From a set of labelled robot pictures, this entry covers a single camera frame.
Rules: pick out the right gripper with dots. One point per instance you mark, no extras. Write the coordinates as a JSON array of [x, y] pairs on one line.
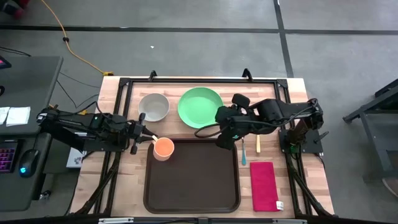
[[239, 121]]

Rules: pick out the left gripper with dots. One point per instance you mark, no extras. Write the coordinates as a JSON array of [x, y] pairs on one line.
[[135, 133]]

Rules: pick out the orange mug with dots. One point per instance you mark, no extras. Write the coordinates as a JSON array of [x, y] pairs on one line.
[[163, 147]]

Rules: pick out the pale grey bowl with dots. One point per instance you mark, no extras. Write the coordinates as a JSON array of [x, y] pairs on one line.
[[154, 107]]

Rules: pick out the green plate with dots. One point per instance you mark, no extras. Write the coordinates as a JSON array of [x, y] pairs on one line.
[[199, 107]]

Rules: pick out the red cloth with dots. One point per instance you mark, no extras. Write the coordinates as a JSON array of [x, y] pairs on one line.
[[264, 186]]

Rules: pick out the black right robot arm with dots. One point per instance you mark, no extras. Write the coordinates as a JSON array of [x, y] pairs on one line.
[[280, 109]]

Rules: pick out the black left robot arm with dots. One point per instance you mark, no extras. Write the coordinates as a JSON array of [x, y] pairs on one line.
[[77, 130]]

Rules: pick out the brown plastic tray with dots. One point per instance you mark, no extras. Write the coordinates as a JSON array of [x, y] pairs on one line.
[[192, 180]]

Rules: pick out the white printed box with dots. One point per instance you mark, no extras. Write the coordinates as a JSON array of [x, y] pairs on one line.
[[74, 158]]

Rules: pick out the black computer mouse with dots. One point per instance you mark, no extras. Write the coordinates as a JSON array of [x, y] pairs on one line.
[[28, 161]]

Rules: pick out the dark grey desk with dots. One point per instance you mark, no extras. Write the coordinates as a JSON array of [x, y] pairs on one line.
[[31, 87]]

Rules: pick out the white paper sheet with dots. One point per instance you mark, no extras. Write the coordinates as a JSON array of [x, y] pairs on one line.
[[3, 115], [18, 115]]

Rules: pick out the backlit keyboard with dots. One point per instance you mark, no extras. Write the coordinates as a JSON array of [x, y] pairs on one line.
[[7, 155]]

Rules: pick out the black metal bench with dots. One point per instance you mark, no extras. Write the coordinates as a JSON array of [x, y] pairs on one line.
[[373, 109]]

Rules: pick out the black device pink light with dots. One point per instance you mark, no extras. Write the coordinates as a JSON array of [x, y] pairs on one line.
[[3, 63]]

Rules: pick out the person's shoe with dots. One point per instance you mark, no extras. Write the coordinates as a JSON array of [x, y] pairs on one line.
[[23, 2], [14, 12]]

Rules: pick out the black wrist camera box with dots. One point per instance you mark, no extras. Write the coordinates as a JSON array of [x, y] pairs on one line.
[[241, 101]]

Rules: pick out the black aluminium table frame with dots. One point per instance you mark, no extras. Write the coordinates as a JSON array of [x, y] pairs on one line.
[[202, 80]]

